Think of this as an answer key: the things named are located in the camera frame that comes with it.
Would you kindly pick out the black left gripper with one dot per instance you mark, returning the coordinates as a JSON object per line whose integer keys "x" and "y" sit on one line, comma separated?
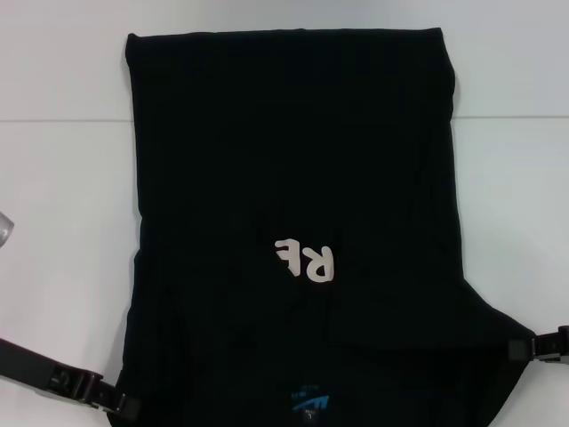
{"x": 40, "y": 369}

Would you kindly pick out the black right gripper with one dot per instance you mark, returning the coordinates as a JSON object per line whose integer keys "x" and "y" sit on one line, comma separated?
{"x": 551, "y": 347}

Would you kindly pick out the black shirt with FREE print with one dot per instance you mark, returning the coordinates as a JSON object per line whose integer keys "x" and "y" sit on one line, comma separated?
{"x": 284, "y": 155}

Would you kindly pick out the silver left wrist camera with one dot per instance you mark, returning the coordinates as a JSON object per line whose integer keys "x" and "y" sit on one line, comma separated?
{"x": 5, "y": 231}

